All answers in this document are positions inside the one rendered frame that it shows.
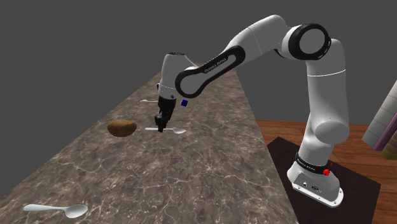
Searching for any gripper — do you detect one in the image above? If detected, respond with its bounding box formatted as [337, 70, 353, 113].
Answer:
[155, 95, 176, 133]

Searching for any brown potato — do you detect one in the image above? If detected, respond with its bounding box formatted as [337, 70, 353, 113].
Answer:
[106, 120, 138, 138]

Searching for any dark robot stand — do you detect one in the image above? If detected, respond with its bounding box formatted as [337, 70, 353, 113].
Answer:
[267, 136, 382, 224]

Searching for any grey and purple furniture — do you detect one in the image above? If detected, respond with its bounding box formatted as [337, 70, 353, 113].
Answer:
[361, 80, 397, 161]

